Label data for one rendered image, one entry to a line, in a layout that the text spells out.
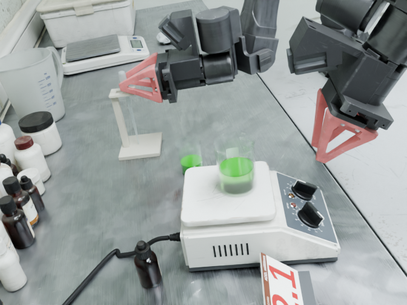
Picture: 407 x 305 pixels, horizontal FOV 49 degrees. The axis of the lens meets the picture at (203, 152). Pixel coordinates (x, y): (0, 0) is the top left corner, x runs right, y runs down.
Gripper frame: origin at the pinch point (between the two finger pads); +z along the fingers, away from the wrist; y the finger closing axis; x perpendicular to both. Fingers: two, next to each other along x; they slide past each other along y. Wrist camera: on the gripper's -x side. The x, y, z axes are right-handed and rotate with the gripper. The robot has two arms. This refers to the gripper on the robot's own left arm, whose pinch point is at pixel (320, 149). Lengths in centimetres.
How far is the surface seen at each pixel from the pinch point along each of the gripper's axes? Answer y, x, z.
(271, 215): 9.2, -5.1, 6.2
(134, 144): -23.5, -22.2, 25.6
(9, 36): -77, -66, 41
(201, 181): 1.4, -12.8, 10.7
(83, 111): -43, -36, 35
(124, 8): -96, -39, 26
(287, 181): -1.1, -0.9, 7.2
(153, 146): -22.4, -18.7, 23.6
